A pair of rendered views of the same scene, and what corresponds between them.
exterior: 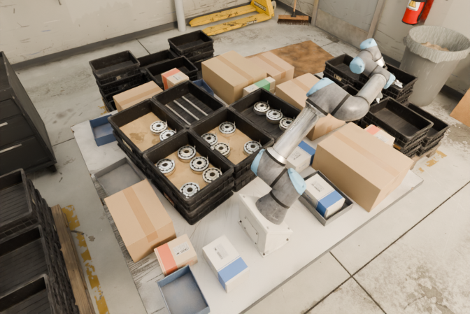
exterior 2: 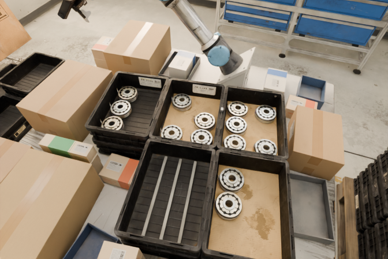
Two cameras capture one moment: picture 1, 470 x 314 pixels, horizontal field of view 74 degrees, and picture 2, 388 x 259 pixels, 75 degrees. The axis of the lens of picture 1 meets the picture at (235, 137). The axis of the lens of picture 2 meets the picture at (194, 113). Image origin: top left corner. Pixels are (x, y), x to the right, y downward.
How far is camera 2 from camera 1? 1.90 m
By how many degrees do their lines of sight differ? 76
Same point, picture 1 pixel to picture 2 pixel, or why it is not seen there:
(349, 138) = (127, 47)
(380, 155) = (135, 31)
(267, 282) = (258, 70)
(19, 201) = not seen: outside the picture
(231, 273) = (280, 72)
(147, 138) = (251, 209)
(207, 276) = (287, 94)
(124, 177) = (297, 213)
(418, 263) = not seen: hidden behind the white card
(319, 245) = not seen: hidden behind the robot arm
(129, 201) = (321, 143)
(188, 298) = (306, 94)
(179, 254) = (300, 102)
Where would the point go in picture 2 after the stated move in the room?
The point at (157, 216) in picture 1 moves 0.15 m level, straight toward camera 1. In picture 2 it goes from (305, 115) to (311, 96)
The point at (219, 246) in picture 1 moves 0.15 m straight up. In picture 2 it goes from (273, 85) to (280, 65)
